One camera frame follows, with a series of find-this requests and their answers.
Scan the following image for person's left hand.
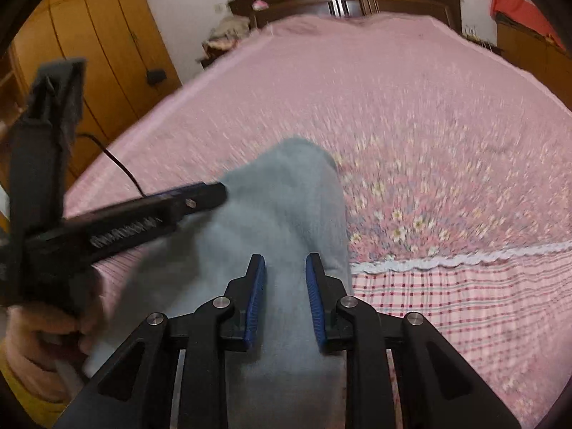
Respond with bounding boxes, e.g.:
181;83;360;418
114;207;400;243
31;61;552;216
0;272;105;405

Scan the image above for pink floral bedspread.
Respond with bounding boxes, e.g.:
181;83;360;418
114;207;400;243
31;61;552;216
63;13;572;429

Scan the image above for grey pants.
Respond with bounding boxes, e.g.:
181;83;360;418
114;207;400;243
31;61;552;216
83;136;358;429

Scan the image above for orange wooden cabinet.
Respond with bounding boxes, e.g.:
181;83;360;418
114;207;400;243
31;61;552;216
496;18;572;112

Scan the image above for left hand-held gripper cable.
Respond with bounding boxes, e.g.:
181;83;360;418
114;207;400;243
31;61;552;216
76;133;148;198

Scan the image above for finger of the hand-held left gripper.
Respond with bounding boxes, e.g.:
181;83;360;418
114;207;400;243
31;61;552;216
24;181;230;270

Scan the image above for person's left forearm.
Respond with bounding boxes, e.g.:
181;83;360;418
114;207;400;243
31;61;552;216
0;344;72;427

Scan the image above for red and white curtain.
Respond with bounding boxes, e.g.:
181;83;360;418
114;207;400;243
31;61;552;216
489;0;566;50

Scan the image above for thin metal wire rack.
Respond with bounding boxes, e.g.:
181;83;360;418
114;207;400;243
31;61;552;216
462;24;499;50

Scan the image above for pile of clothes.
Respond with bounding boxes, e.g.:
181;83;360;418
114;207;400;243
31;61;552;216
201;14;251;61

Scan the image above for orange wooden wardrobe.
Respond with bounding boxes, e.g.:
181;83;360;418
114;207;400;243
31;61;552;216
0;0;183;233

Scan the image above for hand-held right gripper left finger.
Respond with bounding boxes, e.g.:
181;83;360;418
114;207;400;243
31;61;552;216
54;254;267;429

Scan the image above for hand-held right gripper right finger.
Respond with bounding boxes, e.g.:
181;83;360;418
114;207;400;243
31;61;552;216
305;252;521;429

